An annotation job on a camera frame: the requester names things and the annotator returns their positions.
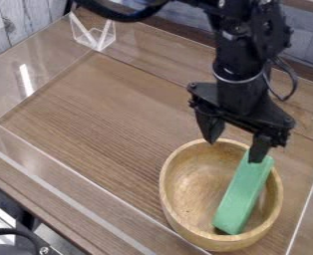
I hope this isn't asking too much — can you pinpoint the clear acrylic enclosure wall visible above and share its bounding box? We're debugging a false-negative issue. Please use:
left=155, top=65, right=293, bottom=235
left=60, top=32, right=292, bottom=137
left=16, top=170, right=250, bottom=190
left=0, top=18, right=313, bottom=255

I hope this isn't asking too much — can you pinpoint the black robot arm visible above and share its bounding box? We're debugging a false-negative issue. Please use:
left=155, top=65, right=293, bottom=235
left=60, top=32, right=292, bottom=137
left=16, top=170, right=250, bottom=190
left=77, top=0, right=299, bottom=163

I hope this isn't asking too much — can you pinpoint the black metal table bracket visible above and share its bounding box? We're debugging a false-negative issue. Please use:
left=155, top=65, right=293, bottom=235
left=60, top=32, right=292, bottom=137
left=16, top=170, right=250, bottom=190
left=15, top=222, right=60, bottom=255

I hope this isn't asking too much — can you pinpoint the green rectangular block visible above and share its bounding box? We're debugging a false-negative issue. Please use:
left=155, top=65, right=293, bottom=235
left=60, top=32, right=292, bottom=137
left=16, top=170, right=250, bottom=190
left=212, top=151, right=274, bottom=235

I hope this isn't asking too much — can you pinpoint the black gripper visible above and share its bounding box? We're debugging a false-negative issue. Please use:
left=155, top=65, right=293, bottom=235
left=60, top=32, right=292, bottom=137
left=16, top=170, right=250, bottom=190
left=186, top=79, right=296, bottom=163

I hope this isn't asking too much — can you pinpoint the clear acrylic corner bracket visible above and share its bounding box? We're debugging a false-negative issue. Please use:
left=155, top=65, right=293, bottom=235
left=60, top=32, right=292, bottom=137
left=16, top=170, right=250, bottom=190
left=70, top=12, right=117, bottom=52

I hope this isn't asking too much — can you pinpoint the wooden bowl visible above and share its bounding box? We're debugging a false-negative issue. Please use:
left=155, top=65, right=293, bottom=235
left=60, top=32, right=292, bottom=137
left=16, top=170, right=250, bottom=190
left=159, top=138, right=284, bottom=252

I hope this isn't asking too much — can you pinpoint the black cable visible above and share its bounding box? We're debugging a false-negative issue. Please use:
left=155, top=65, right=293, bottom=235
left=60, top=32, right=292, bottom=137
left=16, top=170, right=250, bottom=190
left=0, top=227, right=44, bottom=255

